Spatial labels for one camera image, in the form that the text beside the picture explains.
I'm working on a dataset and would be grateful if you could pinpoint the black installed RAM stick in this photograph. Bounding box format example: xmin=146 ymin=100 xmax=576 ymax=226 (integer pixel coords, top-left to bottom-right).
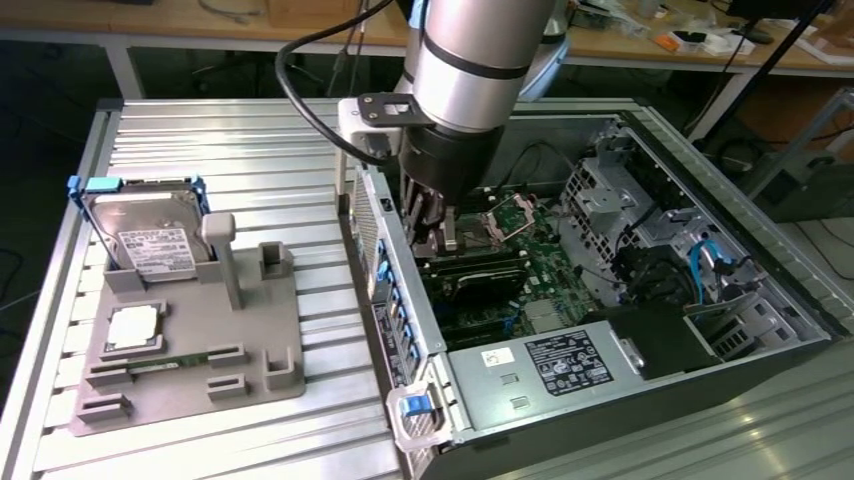
xmin=425 ymin=253 xmax=528 ymax=275

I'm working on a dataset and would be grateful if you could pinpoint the hard disk in blue carrier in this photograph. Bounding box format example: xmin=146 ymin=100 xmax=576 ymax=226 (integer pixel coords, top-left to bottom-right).
xmin=64 ymin=174 xmax=213 ymax=284

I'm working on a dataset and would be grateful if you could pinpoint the black plastic cover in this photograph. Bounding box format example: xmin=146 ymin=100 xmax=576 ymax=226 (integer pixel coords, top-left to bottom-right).
xmin=576 ymin=304 xmax=725 ymax=382

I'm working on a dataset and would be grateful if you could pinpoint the blue disk wire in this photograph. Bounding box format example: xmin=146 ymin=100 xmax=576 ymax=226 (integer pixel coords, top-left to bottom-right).
xmin=688 ymin=238 xmax=727 ymax=307

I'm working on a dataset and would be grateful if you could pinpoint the black tripod pole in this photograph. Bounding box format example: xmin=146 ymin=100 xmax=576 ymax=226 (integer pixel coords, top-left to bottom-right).
xmin=685 ymin=0 xmax=839 ymax=141

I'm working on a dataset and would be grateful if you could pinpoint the aluminium frame post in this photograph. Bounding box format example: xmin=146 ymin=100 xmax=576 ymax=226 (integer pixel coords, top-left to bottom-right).
xmin=743 ymin=87 xmax=854 ymax=201

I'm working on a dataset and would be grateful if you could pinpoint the black monitor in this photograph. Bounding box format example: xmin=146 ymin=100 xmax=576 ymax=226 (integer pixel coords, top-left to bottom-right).
xmin=723 ymin=0 xmax=835 ymax=21

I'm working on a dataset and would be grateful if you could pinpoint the silver CPU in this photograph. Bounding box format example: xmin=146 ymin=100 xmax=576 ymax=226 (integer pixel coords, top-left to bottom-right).
xmin=105 ymin=307 xmax=165 ymax=351

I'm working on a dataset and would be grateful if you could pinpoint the black expansion slot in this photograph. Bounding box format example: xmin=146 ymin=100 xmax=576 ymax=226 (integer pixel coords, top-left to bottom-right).
xmin=439 ymin=319 xmax=508 ymax=346

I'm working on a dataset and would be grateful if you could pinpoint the metal disk bay cage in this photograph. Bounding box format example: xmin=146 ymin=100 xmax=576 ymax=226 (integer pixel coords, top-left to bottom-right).
xmin=557 ymin=127 xmax=672 ymax=269

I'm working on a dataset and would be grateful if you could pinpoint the grey power supply unit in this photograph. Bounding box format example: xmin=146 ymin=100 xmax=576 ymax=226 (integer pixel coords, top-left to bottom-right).
xmin=444 ymin=319 xmax=647 ymax=434

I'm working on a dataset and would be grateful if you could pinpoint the black looped wire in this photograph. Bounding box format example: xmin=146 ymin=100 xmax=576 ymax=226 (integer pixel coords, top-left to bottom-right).
xmin=496 ymin=142 xmax=575 ymax=196

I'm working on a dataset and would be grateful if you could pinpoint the thick black camera cable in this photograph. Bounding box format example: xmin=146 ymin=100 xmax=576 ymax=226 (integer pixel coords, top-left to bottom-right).
xmin=274 ymin=0 xmax=401 ymax=167

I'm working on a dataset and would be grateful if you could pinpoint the grey vented disk bay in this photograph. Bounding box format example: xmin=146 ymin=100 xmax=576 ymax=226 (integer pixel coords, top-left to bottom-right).
xmin=683 ymin=292 xmax=801 ymax=362

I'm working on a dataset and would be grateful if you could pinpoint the wooden desk with clutter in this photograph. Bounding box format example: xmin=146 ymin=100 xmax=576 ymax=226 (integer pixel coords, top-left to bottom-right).
xmin=559 ymin=0 xmax=854 ymax=144

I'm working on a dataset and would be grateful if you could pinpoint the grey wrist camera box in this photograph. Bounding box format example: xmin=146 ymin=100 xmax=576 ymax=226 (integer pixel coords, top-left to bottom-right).
xmin=336 ymin=92 xmax=428 ymax=159

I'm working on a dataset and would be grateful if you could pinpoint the green motherboard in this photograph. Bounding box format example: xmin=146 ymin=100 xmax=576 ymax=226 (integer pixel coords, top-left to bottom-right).
xmin=397 ymin=187 xmax=632 ymax=352

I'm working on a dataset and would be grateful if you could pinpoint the wooden desk with white frame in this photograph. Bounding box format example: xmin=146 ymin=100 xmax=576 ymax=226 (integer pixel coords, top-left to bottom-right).
xmin=0 ymin=0 xmax=412 ymax=101

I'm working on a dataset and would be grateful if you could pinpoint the CPU socket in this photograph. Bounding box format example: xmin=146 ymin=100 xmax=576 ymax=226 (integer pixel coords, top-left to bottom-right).
xmin=457 ymin=217 xmax=500 ymax=257

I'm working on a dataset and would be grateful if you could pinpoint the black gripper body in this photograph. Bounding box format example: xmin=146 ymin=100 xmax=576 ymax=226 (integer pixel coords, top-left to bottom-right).
xmin=397 ymin=123 xmax=507 ymax=207

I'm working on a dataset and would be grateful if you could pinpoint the black chair base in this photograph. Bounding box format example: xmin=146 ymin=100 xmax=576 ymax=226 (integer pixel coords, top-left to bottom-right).
xmin=189 ymin=49 xmax=325 ymax=99

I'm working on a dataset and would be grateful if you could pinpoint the thin cable with metal plug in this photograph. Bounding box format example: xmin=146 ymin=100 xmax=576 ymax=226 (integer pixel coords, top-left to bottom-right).
xmin=325 ymin=0 xmax=368 ymax=97

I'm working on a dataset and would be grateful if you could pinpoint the grey parts rack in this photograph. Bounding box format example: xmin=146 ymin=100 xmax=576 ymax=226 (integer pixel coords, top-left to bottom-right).
xmin=69 ymin=212 xmax=309 ymax=439

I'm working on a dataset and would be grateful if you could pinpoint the black graphics card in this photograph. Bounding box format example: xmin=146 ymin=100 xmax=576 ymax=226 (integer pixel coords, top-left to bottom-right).
xmin=412 ymin=249 xmax=532 ymax=314

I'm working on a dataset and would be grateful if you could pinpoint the open PC case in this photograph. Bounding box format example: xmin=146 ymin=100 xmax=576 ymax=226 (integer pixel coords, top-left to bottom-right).
xmin=332 ymin=108 xmax=845 ymax=480

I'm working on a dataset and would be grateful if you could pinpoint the metal socket cover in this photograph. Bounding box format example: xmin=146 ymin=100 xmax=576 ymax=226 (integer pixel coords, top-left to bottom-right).
xmin=480 ymin=192 xmax=543 ymax=242

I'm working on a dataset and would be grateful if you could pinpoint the grey computer tower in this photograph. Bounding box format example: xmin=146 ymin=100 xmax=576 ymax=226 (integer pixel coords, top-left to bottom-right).
xmin=752 ymin=154 xmax=854 ymax=221

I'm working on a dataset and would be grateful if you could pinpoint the green RAM stick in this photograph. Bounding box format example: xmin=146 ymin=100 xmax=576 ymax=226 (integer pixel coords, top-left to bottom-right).
xmin=125 ymin=352 xmax=212 ymax=374

